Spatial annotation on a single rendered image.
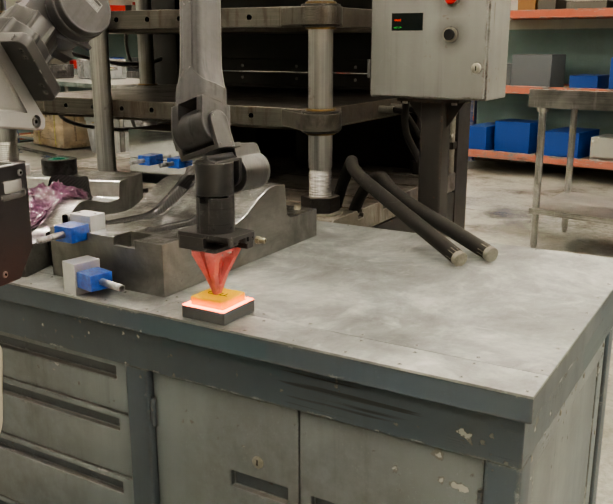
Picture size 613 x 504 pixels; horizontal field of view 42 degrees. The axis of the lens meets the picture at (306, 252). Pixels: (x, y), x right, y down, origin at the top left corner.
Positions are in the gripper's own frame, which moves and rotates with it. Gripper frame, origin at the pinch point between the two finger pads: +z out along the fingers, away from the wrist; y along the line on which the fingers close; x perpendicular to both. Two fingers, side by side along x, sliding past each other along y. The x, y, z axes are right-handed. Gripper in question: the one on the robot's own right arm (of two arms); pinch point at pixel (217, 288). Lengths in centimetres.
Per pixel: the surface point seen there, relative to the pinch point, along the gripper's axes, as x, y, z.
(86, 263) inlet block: 2.4, 25.2, -0.9
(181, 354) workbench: -0.1, 7.7, 12.4
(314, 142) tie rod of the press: -76, 27, -13
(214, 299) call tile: 2.5, -1.3, 0.8
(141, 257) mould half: -1.9, 17.0, -2.1
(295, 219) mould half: -43.2, 12.7, -1.5
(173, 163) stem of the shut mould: -78, 74, -4
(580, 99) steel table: -360, 27, -9
